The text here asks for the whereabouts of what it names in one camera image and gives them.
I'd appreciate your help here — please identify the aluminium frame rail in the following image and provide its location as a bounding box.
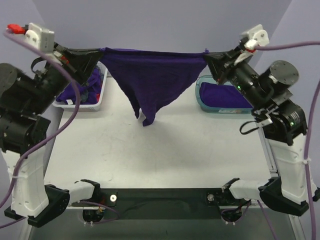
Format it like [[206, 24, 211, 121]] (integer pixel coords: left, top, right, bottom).
[[258, 128, 280, 186]]

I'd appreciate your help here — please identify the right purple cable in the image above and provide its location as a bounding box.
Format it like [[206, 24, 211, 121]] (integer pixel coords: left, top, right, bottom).
[[221, 41, 320, 240]]

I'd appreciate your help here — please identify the purple cloth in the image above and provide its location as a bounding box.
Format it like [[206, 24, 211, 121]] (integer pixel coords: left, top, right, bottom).
[[199, 82, 253, 109]]

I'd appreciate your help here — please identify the purple towel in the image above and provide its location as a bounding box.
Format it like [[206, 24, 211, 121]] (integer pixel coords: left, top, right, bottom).
[[100, 47, 208, 127], [56, 68, 102, 105]]

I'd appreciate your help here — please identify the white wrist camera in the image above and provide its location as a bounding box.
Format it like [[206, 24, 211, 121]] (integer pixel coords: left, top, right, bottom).
[[6, 22, 56, 60], [234, 24, 270, 65]]

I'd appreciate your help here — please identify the purple cable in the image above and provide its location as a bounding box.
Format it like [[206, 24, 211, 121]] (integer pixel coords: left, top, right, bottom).
[[0, 31, 118, 227], [221, 41, 320, 240]]

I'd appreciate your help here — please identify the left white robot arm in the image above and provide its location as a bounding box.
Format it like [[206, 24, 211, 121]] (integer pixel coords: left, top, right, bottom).
[[0, 63, 103, 228]]

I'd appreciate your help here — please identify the purple towel under pile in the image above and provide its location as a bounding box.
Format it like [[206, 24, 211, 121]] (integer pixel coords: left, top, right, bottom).
[[56, 68, 102, 105]]

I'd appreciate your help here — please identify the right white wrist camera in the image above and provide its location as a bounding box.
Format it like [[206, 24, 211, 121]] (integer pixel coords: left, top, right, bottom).
[[234, 24, 270, 65]]

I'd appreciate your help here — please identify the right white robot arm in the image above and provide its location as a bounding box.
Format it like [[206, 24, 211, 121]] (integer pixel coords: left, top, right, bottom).
[[204, 47, 320, 216]]

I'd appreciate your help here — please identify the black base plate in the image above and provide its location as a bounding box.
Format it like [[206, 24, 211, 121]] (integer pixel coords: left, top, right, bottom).
[[71, 188, 252, 221]]

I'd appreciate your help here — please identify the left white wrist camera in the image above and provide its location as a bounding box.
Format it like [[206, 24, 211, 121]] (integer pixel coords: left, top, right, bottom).
[[6, 22, 56, 60]]

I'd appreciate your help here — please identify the red cloth in basket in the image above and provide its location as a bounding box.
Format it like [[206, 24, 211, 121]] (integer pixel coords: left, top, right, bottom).
[[96, 93, 101, 101]]

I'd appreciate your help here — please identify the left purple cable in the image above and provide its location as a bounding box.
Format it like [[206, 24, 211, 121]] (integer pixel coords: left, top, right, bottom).
[[0, 31, 118, 227]]

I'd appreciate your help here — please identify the white plastic basket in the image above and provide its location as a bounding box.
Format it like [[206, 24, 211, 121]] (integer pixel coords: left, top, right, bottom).
[[52, 61, 108, 112]]

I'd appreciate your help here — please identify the blue transparent plastic bin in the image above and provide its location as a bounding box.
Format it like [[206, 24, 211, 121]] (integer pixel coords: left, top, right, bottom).
[[195, 75, 253, 114]]

